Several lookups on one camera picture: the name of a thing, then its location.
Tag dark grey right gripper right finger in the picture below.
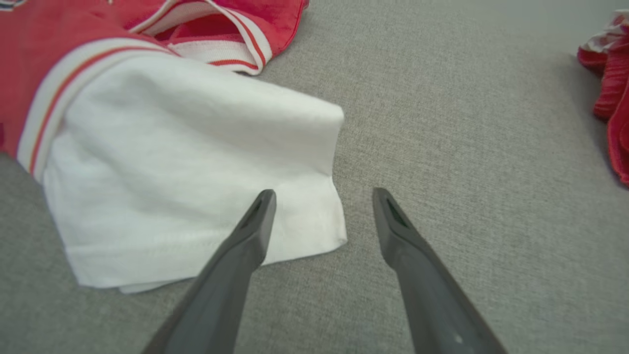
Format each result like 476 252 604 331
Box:
372 187 507 354

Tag red and white jersey shirt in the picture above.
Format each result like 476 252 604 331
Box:
0 0 348 294

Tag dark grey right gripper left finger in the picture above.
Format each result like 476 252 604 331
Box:
142 189 277 354

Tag red shorts with white stripe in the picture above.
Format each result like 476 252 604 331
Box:
577 10 629 186

